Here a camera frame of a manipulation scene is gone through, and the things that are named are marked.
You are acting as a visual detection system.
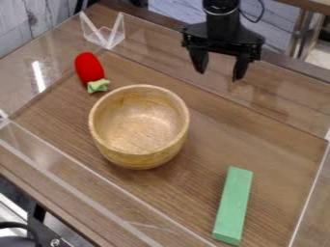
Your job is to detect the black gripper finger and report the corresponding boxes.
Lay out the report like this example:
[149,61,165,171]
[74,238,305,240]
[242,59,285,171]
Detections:
[189,47,208,73]
[232,53,249,81]

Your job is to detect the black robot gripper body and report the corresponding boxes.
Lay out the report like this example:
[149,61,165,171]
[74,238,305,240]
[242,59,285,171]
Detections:
[181,9,265,61]

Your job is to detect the green foam block stick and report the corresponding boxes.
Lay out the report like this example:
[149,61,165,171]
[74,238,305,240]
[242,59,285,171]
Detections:
[212,167,252,246]

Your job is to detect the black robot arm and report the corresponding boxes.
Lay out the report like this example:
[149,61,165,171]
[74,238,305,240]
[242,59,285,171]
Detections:
[180,0,265,81]

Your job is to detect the brown wooden bowl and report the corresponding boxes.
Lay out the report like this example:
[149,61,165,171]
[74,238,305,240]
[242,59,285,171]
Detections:
[89,84,190,170]

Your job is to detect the wooden chair in background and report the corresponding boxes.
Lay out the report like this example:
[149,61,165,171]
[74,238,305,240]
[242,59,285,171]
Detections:
[275,0,330,60]

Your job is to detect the red plush strawberry toy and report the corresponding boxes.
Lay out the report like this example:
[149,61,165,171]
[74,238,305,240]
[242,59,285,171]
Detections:
[74,52,109,94]

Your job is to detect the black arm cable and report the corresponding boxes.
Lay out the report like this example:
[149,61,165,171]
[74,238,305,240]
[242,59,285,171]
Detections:
[237,0,265,24]

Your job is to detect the black cable under table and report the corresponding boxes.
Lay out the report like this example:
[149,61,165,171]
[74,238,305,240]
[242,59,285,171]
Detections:
[0,220,35,247]

